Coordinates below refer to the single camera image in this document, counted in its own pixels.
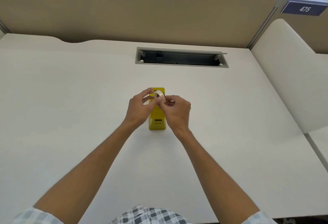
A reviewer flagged person's right hand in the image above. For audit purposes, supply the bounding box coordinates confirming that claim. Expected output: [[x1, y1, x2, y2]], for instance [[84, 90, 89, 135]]
[[157, 95, 192, 137]]

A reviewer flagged person's left hand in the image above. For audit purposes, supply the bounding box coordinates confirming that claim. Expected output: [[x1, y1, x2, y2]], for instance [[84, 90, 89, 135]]
[[122, 88, 165, 131]]

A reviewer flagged clear adhesive tape roll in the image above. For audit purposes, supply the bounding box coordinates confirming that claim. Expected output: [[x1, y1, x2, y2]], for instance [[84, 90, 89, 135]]
[[153, 90, 166, 102]]

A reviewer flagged person's left forearm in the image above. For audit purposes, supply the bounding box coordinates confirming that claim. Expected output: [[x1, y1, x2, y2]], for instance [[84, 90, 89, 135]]
[[33, 121, 136, 224]]

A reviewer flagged person's right forearm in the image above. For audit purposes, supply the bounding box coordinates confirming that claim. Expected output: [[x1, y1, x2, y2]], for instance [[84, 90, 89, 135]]
[[174, 129, 261, 224]]

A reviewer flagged yellow tape dispenser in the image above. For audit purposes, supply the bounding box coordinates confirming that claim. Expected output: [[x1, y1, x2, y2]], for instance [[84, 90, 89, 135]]
[[149, 87, 167, 131]]

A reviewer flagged beige desk partition panel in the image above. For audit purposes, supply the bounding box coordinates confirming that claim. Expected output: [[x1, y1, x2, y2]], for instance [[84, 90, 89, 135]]
[[0, 0, 280, 49], [248, 0, 328, 54]]

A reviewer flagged grey plaid shirt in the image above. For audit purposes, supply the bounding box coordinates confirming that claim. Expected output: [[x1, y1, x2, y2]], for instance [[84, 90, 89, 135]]
[[10, 204, 278, 224]]

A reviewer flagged white curved side divider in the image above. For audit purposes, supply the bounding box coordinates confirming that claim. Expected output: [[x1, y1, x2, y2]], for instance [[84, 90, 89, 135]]
[[250, 18, 328, 134]]

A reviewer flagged dark blue number sign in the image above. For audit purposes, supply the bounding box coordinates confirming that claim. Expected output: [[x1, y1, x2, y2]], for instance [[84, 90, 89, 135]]
[[281, 0, 328, 17]]

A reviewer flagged grey desk cable tray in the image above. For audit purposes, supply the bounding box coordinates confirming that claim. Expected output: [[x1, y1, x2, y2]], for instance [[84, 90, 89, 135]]
[[135, 47, 229, 68]]

